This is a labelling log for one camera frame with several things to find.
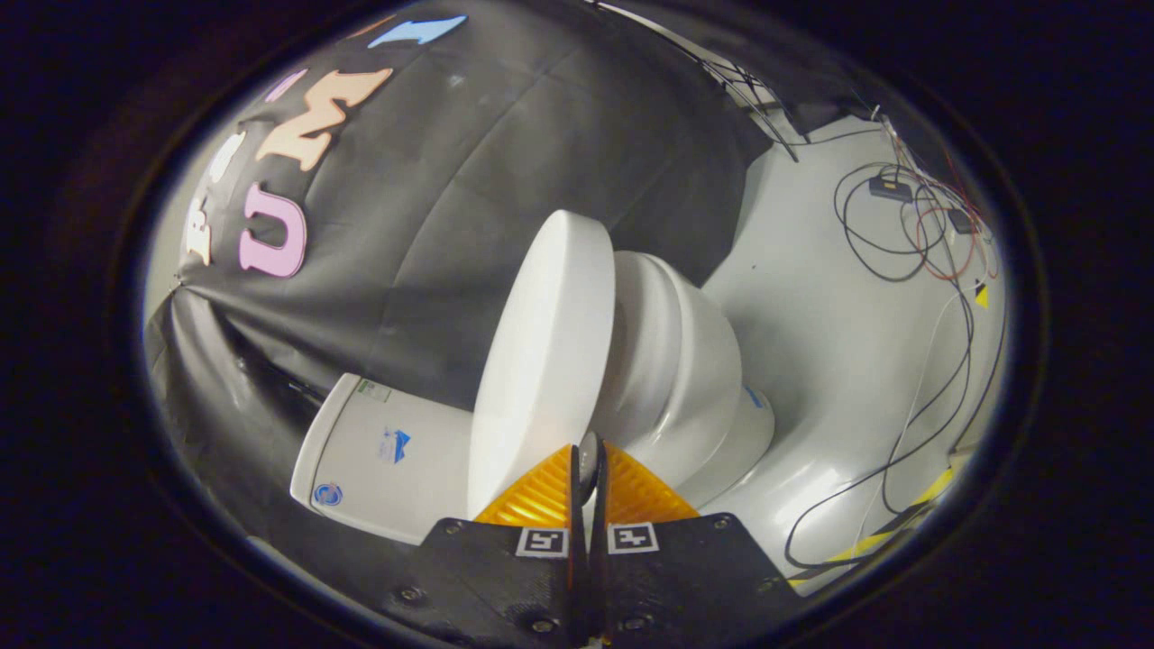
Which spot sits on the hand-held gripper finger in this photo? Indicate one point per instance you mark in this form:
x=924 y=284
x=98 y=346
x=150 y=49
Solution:
x=578 y=577
x=599 y=577

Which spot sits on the white toilet lid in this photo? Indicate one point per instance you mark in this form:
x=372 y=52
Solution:
x=541 y=361

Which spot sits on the white ceramic toilet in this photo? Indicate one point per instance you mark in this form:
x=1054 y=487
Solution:
x=667 y=361

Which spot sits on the yellow floor tape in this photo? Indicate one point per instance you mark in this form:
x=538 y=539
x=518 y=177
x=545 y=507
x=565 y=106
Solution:
x=939 y=487

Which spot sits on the black backdrop cloth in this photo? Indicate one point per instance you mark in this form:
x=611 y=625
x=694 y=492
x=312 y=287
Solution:
x=469 y=180

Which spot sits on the yellow black tag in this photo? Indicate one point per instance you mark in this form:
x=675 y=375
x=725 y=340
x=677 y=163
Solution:
x=982 y=296

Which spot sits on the small black power adapter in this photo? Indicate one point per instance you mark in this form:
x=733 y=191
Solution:
x=890 y=187
x=962 y=222

